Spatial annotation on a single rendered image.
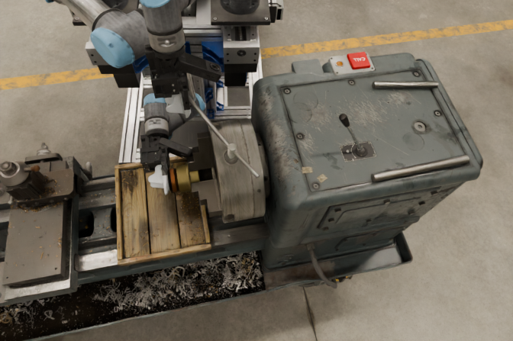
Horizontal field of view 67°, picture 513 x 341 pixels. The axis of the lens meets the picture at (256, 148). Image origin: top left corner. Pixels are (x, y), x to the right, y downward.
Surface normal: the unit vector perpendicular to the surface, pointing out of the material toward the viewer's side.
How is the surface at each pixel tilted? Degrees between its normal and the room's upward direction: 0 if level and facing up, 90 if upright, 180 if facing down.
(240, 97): 0
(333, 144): 0
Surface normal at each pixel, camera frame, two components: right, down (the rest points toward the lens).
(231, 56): 0.06, 0.87
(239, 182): 0.17, 0.18
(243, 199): 0.20, 0.47
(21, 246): 0.05, -0.49
